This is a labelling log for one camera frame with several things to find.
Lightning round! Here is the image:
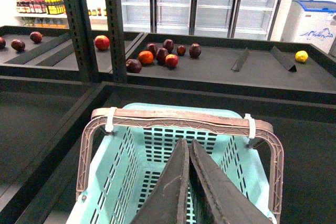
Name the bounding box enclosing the red apple in left tray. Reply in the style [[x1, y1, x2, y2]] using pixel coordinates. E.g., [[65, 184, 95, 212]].
[[94, 35, 110, 51]]

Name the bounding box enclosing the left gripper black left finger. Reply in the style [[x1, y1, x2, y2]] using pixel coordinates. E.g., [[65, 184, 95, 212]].
[[131, 138, 189, 223]]

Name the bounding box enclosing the black perforated post left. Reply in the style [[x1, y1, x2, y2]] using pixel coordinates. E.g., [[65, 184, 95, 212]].
[[63, 0, 99, 82]]

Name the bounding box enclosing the black perforated post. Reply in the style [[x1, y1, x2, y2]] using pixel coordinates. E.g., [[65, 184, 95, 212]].
[[63, 0, 99, 82], [105, 0, 127, 83]]

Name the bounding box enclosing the flat black divider strip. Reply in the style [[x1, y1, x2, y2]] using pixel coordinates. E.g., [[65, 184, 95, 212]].
[[231, 47, 249, 72]]

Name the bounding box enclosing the dark plum front left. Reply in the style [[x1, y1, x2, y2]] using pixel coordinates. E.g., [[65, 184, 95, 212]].
[[126, 59, 142, 73]]

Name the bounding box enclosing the upright black divider wedge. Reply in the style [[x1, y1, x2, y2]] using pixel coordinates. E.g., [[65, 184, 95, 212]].
[[270, 46, 297, 72]]

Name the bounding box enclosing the light blue plastic basket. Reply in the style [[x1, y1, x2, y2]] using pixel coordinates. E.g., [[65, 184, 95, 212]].
[[65, 102, 278, 224]]

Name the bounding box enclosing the black left upper tray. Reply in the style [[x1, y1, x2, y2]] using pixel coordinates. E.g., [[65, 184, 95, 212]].
[[0, 25, 145, 83]]

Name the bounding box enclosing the dark plum left tray back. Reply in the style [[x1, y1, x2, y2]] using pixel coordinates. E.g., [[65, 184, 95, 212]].
[[29, 31, 43, 44]]

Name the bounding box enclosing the dark plum right of group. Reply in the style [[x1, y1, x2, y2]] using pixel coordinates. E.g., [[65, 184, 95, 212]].
[[189, 43, 202, 58]]

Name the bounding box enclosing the dark plum tray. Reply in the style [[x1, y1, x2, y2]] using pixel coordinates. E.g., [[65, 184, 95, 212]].
[[29, 31, 43, 44], [11, 39, 26, 52]]

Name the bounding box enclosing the small dark red plum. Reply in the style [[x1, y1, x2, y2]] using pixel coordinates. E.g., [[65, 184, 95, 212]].
[[177, 45, 186, 56]]

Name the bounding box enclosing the white zip tie left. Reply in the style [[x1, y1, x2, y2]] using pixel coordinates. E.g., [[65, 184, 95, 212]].
[[105, 107, 117, 133]]

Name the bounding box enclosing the white blue chest freezer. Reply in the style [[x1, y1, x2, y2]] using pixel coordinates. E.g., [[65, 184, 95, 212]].
[[280, 0, 335, 53]]

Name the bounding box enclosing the brown plastic basket handle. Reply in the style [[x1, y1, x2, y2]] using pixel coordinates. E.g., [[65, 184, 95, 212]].
[[76, 108, 284, 218]]

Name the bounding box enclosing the glass door refrigerator row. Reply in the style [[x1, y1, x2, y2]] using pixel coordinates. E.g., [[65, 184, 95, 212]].
[[121, 0, 280, 40]]

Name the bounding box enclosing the yellow lemon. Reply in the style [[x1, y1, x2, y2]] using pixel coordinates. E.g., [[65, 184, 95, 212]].
[[295, 50, 309, 63]]

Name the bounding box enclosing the dark plum far left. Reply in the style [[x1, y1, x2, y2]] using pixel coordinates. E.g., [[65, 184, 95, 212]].
[[0, 37, 6, 49]]

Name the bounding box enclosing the black upper produce tray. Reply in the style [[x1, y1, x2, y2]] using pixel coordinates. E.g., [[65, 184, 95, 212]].
[[126, 33, 335, 105]]

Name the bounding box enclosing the black produce tray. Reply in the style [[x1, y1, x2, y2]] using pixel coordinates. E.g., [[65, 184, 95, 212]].
[[126, 33, 335, 105], [1, 83, 335, 223]]

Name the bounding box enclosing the dark plum beside orange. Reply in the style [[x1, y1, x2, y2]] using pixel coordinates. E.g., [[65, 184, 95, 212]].
[[156, 48, 169, 65]]

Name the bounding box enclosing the dark plum behind orange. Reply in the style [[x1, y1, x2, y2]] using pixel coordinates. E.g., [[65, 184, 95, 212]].
[[146, 43, 158, 58]]

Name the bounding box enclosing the white zip tie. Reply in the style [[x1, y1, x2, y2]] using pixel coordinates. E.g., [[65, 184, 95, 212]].
[[244, 113, 256, 140], [105, 107, 117, 133]]

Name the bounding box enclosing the black left lower tray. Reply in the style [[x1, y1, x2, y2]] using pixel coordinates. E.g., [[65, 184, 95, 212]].
[[1, 76, 97, 206]]

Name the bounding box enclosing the black perforated post middle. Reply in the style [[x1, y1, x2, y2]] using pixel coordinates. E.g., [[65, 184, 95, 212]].
[[105, 0, 127, 83]]

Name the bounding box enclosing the red apple near orange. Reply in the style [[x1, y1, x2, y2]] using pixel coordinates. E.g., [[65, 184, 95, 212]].
[[165, 54, 179, 68]]

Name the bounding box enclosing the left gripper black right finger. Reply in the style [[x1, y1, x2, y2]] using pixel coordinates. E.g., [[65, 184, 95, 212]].
[[188, 139, 272, 223]]

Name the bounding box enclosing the grocery shelf with bottles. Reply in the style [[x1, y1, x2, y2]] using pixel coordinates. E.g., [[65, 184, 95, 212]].
[[14, 0, 108, 30]]

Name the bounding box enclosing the white zip tie right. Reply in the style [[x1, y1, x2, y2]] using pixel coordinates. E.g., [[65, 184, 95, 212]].
[[244, 113, 256, 140]]

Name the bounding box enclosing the black lower produce tray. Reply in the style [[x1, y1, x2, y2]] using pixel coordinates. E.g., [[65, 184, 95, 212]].
[[1, 83, 335, 223]]

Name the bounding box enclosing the orange round fruit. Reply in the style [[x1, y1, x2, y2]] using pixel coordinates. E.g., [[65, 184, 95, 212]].
[[138, 50, 154, 65]]

